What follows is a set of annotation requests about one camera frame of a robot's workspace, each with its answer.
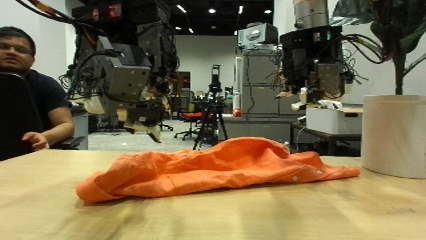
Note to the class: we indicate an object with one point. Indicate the low grey counter cabinet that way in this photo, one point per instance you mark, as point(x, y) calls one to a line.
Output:
point(253, 130)

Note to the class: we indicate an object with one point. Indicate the brown door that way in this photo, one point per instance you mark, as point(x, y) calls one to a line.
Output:
point(183, 80)

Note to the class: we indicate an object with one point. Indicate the white cylinder bottle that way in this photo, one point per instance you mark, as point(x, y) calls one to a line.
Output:
point(234, 100)

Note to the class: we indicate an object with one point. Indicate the person in dark t-shirt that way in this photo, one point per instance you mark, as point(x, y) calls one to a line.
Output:
point(47, 93)

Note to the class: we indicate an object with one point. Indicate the tall grey metal cabinet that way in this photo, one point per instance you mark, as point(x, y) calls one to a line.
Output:
point(259, 86)

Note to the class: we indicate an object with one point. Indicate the black camera tripod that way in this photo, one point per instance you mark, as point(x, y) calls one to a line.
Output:
point(213, 110)

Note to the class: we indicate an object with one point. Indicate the black chair back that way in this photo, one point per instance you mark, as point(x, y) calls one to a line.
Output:
point(17, 116)

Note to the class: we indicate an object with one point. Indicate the black chair armrest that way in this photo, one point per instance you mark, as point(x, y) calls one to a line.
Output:
point(70, 142)

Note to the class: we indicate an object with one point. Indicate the grey pedestal cabinet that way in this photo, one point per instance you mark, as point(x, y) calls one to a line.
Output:
point(79, 126)

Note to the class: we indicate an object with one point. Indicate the white round plant pot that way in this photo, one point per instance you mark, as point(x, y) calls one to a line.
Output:
point(392, 140)

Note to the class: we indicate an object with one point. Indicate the orange seat office chair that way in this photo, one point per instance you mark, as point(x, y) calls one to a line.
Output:
point(190, 116)
point(166, 126)

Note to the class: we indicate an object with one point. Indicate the green leafy plant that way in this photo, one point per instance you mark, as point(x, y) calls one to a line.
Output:
point(396, 40)

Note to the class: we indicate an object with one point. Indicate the grey boxy monitor device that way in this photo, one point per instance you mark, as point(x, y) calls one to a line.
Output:
point(256, 35)

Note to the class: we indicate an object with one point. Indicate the white storage box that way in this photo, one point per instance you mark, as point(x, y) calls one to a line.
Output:
point(332, 121)

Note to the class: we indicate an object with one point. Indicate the orange button shirt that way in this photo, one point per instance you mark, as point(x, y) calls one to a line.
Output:
point(213, 166)

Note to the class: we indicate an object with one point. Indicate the black metal side table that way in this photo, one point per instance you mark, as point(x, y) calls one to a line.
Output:
point(326, 136)

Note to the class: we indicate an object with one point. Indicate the crumpled white plastic bag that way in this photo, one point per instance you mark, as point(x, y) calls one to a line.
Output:
point(330, 104)

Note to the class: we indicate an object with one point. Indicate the small red ball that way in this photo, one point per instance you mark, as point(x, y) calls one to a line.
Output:
point(237, 113)

